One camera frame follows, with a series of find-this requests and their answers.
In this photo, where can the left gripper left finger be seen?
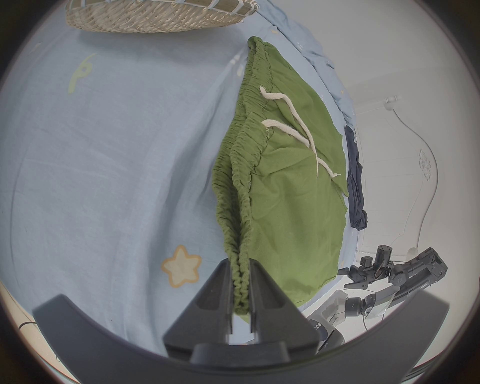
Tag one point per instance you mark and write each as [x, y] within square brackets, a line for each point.
[208, 311]

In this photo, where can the round woven basket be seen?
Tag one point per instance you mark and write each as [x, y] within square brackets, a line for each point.
[150, 18]

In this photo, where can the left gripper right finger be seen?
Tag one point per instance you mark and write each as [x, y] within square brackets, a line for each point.
[275, 318]

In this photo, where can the dark blue garment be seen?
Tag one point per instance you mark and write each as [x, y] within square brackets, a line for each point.
[354, 180]

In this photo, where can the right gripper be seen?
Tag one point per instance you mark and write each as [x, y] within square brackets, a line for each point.
[427, 266]

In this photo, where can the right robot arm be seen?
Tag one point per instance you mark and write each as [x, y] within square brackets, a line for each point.
[369, 302]

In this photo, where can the green shorts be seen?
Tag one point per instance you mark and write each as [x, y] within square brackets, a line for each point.
[292, 210]

